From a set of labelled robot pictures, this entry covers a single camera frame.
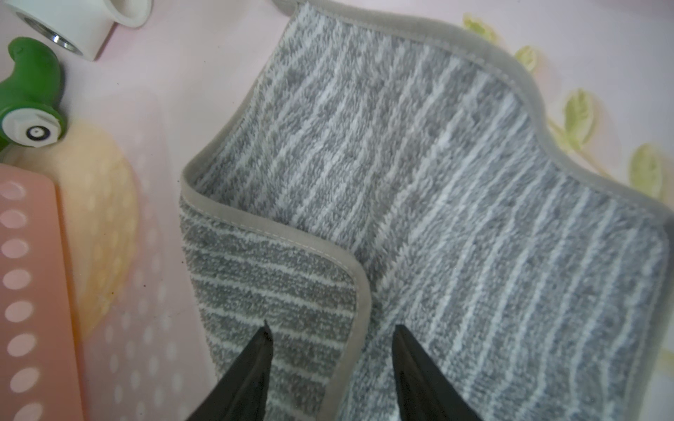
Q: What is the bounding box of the pink floral table mat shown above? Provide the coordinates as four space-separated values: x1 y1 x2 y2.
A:
5 1 673 420

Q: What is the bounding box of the green white pipe valve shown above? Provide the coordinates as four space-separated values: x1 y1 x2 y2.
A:
1 0 153 149

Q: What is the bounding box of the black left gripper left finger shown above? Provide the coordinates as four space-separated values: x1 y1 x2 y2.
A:
187 321 274 421

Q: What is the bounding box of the grey striped square dishcloth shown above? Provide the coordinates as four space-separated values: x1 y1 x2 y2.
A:
180 1 673 420

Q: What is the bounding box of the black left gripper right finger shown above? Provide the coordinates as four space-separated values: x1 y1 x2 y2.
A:
391 325 480 421

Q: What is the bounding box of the pink perforated plastic basket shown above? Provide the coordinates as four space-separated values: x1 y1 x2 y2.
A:
1 164 84 420

